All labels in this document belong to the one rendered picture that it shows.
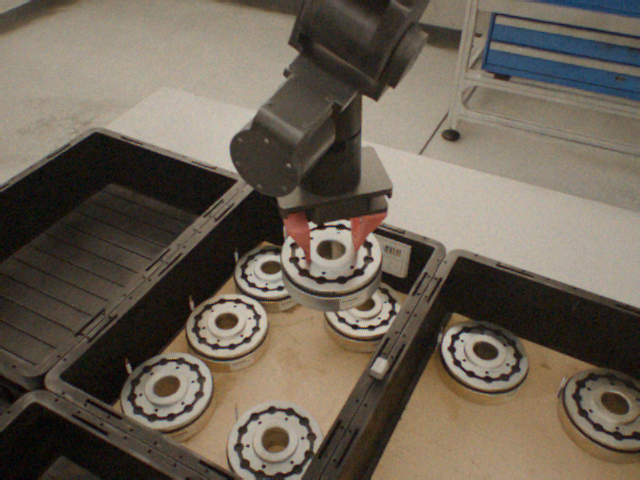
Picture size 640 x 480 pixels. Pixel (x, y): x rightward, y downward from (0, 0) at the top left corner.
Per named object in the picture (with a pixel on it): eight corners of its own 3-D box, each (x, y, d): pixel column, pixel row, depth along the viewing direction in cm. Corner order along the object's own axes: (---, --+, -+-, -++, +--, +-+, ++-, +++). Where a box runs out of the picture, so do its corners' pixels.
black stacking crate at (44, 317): (112, 185, 108) (96, 128, 100) (256, 239, 97) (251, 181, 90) (-105, 346, 82) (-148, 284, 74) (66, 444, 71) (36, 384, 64)
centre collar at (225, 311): (222, 304, 80) (222, 300, 80) (254, 318, 79) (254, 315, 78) (199, 329, 77) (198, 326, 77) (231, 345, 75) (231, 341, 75)
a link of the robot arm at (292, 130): (436, 25, 43) (333, -42, 44) (364, 110, 36) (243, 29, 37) (371, 140, 53) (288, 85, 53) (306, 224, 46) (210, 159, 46)
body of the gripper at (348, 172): (394, 203, 55) (399, 134, 50) (282, 225, 54) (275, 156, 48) (372, 160, 60) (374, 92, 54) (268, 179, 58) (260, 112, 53)
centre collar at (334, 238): (322, 230, 65) (322, 226, 64) (364, 246, 63) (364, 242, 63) (297, 260, 62) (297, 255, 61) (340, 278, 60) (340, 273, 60)
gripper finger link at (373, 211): (386, 266, 61) (391, 194, 54) (315, 281, 60) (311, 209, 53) (366, 221, 65) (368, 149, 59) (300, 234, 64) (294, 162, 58)
